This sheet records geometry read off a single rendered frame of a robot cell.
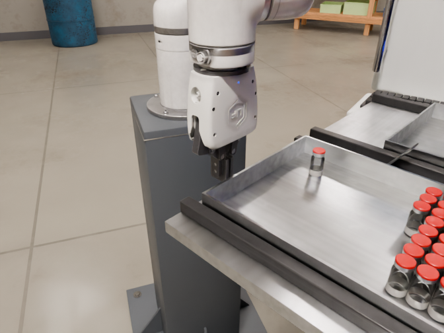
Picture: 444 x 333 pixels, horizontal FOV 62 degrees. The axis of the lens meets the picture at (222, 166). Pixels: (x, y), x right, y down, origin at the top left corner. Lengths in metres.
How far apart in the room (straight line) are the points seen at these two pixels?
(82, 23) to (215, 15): 5.44
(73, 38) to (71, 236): 4.21
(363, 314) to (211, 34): 0.34
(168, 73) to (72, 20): 4.96
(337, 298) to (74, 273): 1.47
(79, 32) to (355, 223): 5.51
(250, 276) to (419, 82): 0.99
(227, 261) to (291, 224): 0.11
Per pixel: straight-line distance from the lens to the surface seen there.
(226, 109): 0.48
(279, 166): 0.65
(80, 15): 5.84
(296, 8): 0.49
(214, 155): 0.53
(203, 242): 0.49
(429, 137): 0.86
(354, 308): 0.42
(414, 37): 1.29
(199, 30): 0.46
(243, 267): 0.46
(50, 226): 2.08
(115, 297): 1.64
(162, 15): 0.87
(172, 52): 0.88
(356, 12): 6.78
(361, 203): 0.59
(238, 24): 0.45
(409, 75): 1.32
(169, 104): 0.92
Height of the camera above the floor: 1.21
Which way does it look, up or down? 30 degrees down
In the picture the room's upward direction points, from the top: straight up
